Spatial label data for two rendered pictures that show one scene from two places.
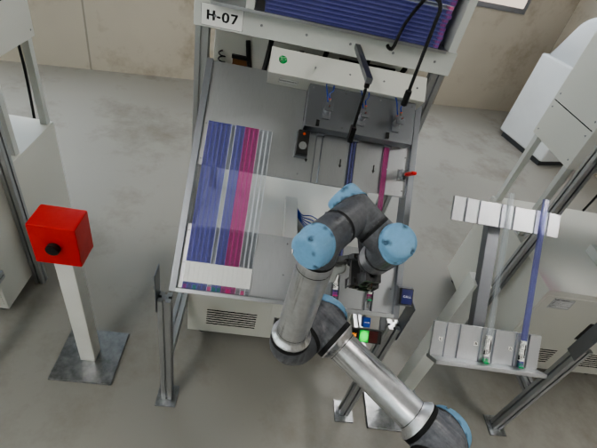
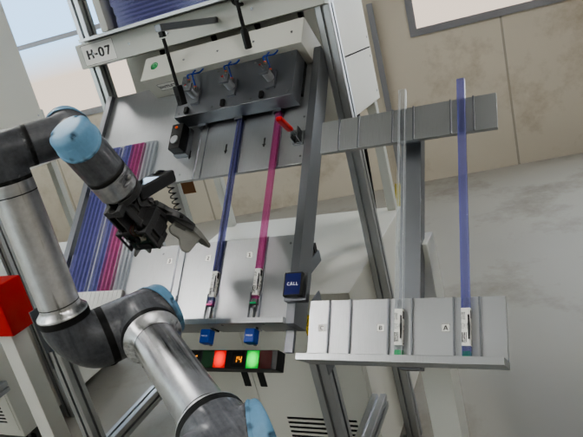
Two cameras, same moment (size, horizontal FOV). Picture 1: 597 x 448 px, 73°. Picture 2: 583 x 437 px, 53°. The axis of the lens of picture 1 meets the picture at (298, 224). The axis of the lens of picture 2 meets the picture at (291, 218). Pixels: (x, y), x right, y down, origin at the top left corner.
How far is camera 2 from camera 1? 112 cm
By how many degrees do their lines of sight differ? 39
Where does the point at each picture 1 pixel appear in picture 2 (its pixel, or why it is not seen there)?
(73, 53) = (196, 208)
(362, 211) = (49, 120)
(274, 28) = (140, 41)
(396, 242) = (59, 132)
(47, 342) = not seen: outside the picture
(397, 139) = (274, 94)
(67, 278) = (14, 358)
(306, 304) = (14, 241)
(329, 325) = (129, 309)
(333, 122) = (203, 103)
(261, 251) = (136, 268)
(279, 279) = not seen: hidden behind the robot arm
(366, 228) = not seen: hidden behind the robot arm
